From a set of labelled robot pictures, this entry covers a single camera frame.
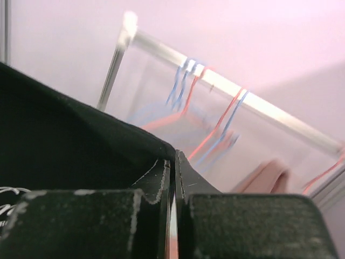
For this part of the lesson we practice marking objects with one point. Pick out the blue wire hanger left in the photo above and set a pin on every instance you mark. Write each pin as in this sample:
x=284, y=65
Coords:
x=174, y=100

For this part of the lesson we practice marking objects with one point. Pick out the clothes rack metal frame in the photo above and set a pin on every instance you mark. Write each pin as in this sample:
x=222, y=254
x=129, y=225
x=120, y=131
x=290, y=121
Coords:
x=130, y=34

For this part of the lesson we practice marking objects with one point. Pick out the blue wire hanger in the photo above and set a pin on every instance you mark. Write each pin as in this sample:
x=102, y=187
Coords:
x=174, y=100
x=221, y=138

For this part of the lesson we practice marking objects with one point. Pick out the aluminium corner post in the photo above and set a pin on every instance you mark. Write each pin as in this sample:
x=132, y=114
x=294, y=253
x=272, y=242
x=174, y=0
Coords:
x=5, y=30

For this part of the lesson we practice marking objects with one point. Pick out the pink wire hanger left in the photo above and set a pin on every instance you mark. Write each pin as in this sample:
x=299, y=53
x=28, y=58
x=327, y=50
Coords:
x=174, y=117

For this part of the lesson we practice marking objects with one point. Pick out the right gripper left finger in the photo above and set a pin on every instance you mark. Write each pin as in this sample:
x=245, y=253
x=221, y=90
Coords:
x=85, y=223

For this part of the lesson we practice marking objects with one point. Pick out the blue wire hanger middle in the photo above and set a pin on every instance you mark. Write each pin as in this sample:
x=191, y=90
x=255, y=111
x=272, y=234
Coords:
x=221, y=138

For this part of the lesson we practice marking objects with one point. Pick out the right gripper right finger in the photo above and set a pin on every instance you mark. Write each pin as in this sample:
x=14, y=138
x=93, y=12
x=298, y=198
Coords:
x=211, y=224

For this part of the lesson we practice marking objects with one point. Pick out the pink hanger holding shirt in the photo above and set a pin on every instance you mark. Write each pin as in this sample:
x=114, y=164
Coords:
x=318, y=177

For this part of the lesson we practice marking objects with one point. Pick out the black t-shirt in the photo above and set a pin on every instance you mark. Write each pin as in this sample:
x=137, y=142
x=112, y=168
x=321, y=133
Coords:
x=52, y=141

